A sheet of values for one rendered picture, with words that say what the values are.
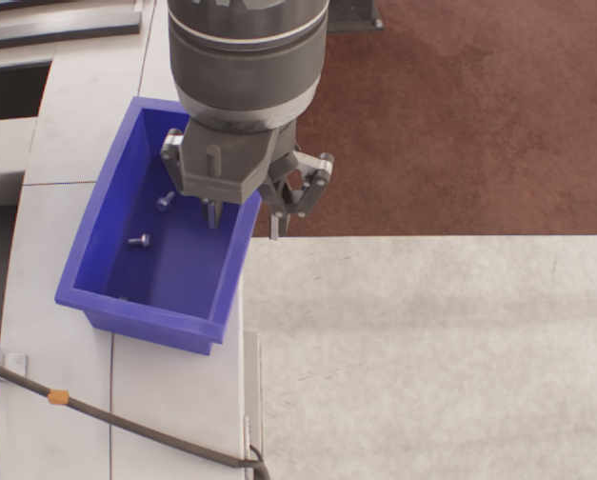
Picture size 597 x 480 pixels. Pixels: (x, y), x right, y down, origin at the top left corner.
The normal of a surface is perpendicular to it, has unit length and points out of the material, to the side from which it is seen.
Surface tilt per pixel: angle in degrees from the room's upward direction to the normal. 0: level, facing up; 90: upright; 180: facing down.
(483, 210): 0
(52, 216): 0
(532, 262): 0
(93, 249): 85
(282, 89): 90
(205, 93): 90
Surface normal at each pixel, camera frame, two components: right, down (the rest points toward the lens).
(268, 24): 0.31, 0.81
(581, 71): 0.04, -0.54
